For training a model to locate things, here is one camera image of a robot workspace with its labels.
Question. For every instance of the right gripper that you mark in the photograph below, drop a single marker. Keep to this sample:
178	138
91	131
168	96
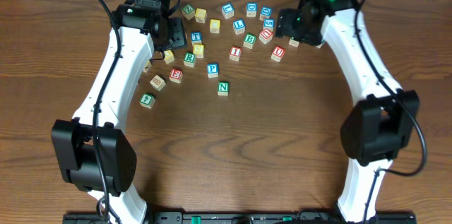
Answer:
286	21

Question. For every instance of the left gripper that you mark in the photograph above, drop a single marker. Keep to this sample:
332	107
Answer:
177	34

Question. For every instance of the green R block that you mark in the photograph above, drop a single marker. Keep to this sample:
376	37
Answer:
190	60

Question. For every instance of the red E block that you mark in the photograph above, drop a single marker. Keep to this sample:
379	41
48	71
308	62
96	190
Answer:
176	75

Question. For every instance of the red I block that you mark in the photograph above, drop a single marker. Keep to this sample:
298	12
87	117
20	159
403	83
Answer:
235	53

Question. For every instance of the green N block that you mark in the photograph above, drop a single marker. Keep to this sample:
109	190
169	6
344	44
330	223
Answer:
223	88

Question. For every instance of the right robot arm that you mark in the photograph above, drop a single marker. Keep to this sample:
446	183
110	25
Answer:
380	135

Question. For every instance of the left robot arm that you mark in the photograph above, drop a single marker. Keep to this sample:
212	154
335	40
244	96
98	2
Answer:
91	148

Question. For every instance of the green J block right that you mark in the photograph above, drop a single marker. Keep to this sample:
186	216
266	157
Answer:
293	42

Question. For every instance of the yellow O block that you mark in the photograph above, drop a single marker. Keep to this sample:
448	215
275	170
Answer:
169	56

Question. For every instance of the blue T block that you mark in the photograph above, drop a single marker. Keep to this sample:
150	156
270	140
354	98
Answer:
196	38

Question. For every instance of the blue 5 block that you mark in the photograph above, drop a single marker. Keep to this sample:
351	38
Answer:
269	24

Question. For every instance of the yellow S block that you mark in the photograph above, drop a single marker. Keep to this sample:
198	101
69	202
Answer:
199	50

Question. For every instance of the blue D block tilted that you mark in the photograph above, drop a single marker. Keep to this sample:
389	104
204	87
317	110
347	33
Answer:
265	13

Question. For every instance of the red upside-down U block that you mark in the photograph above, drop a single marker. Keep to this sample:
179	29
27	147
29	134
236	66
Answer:
265	36

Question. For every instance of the green Z block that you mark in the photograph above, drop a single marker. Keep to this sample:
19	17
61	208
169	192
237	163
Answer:
188	11

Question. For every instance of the yellow block top row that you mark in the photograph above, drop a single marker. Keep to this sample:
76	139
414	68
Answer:
200	15

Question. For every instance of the yellow K block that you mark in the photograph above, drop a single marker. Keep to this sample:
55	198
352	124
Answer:
147	67

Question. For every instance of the yellow Q block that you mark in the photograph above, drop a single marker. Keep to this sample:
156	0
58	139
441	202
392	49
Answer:
215	26

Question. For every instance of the blue D block upright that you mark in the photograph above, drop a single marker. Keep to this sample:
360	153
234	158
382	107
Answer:
251	10

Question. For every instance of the green B block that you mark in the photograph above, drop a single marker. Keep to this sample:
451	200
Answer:
249	41

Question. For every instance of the pineapple picture block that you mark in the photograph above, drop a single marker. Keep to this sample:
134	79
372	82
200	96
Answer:
157	82

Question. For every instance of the blue P block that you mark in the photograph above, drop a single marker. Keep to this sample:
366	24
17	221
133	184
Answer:
212	70

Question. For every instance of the blue L block lower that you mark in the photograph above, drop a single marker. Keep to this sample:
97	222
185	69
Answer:
239	26

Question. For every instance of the blue l block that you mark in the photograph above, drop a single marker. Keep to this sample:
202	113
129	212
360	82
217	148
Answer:
228	11
239	26

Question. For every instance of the blue L block top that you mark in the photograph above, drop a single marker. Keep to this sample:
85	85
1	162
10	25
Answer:
228	11

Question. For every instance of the green 4 block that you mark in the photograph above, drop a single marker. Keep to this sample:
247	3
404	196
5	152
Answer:
147	100

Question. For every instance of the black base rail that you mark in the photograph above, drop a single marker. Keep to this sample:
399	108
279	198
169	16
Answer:
256	218

